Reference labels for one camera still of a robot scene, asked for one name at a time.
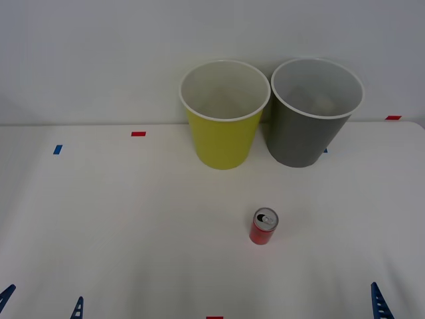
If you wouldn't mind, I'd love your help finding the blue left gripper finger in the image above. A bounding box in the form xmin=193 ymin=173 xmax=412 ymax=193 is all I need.
xmin=69 ymin=296 xmax=84 ymax=319
xmin=0 ymin=283 xmax=17 ymax=310

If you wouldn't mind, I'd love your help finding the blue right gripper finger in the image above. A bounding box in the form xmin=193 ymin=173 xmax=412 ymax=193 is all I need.
xmin=371 ymin=282 xmax=395 ymax=319

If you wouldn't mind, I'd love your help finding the red drink can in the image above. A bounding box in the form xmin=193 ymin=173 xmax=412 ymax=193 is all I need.
xmin=248 ymin=207 xmax=280 ymax=246

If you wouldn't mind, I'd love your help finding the grey plastic waste bin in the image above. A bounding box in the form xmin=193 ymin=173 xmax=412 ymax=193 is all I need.
xmin=264 ymin=57 xmax=365 ymax=169

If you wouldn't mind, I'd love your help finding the yellow-green plastic waste bin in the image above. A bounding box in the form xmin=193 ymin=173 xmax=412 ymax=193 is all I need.
xmin=179 ymin=59 xmax=271 ymax=171

